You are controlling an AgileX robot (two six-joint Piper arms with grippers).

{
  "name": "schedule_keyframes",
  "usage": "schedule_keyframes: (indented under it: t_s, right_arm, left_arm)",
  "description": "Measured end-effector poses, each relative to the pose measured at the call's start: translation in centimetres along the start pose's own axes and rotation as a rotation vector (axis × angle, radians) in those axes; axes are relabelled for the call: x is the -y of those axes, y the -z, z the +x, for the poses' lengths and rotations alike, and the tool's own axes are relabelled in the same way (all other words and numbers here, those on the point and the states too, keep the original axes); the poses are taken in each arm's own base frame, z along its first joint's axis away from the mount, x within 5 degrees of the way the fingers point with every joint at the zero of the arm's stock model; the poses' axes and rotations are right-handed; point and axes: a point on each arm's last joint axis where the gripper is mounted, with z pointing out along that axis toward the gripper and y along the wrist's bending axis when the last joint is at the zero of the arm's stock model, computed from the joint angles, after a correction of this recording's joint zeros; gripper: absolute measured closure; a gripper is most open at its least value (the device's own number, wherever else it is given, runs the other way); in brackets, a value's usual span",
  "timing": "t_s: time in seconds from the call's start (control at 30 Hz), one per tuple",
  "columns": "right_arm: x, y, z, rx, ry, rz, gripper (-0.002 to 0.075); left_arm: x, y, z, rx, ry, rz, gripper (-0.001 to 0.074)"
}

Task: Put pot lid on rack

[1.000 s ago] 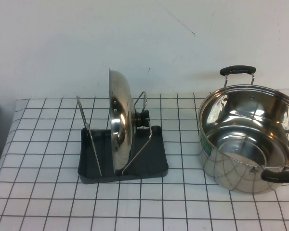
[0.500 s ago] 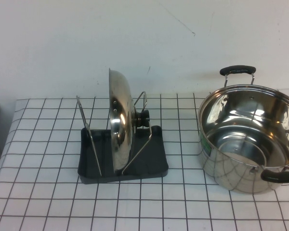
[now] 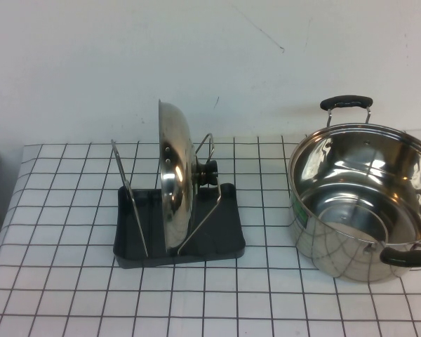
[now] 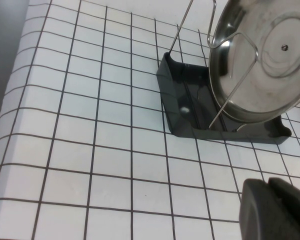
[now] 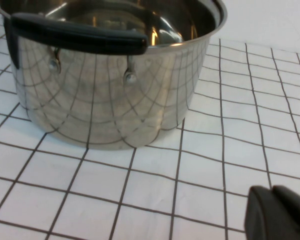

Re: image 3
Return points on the stainless steel lid black knob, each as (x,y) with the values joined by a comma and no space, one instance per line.
(175,196)

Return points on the white black-grid tablecloth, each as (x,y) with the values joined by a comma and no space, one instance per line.
(91,298)

